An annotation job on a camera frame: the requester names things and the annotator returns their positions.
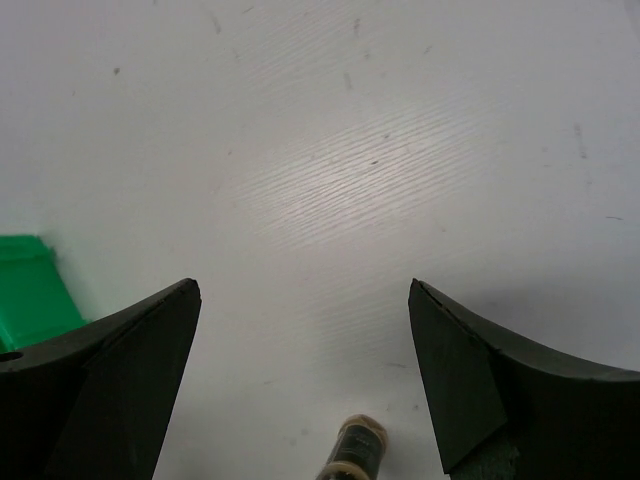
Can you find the green three-compartment plastic tray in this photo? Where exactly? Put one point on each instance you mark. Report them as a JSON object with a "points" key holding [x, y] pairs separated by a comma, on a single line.
{"points": [[35, 302]]}

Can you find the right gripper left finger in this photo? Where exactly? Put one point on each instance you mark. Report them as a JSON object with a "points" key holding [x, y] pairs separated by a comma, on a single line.
{"points": [[95, 403]]}

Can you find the black-cap pepper grinder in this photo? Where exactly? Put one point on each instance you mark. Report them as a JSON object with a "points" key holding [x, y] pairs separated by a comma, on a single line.
{"points": [[359, 449]]}

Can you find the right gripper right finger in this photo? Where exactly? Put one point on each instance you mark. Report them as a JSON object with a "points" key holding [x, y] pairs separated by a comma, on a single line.
{"points": [[503, 406]]}

